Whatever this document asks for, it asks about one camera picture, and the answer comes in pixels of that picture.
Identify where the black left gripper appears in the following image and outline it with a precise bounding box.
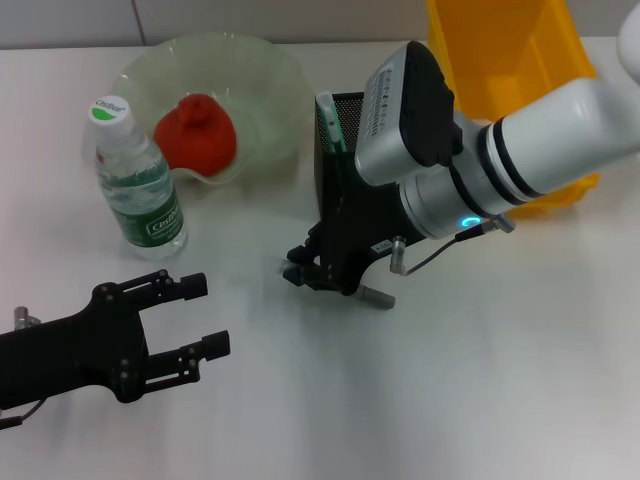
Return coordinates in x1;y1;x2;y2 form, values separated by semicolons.
0;269;233;409

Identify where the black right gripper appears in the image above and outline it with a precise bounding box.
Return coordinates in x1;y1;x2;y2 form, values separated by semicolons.
283;174;429;297

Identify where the silver glitter pen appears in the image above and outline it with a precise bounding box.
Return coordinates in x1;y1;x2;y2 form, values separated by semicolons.
276;255;398;311

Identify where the clear green-label water bottle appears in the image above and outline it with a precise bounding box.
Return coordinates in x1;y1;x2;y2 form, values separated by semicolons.
81;94;191;261

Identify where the green utility knife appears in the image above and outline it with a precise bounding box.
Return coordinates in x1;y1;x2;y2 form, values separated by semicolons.
315;91;350;157

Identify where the red-orange toy orange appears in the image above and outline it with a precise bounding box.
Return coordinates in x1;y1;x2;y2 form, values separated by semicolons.
152;92;238;178

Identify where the black mesh pen holder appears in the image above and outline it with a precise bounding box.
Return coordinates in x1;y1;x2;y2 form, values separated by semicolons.
313;90;367;225

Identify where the translucent wavy fruit plate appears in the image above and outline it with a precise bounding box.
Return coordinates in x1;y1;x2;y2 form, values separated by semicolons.
113;31;312;189

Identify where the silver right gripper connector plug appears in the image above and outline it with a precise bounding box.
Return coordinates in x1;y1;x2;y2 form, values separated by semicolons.
389;235;409;276

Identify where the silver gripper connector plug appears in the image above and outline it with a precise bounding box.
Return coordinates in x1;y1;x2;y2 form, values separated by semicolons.
389;235;409;276
12;305;41;332

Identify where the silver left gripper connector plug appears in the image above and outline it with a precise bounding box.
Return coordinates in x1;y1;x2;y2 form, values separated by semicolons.
12;305;41;332

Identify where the silver right wrist connector plug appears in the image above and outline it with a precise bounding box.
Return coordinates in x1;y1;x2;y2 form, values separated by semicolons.
486;213;517;234

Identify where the yellow plastic bin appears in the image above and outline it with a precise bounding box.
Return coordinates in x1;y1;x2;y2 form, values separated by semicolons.
426;0;601;222

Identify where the thin right gripper cable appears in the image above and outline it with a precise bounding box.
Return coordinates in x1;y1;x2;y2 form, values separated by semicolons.
403;225;494;278

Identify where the thin gripper cable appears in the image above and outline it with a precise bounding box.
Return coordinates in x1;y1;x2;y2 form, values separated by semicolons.
403;225;494;278
0;398;45;431

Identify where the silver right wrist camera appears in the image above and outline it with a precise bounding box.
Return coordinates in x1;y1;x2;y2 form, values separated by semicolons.
353;40;464;188

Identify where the thin left gripper cable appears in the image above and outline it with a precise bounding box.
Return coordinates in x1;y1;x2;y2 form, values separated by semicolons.
0;398;45;431

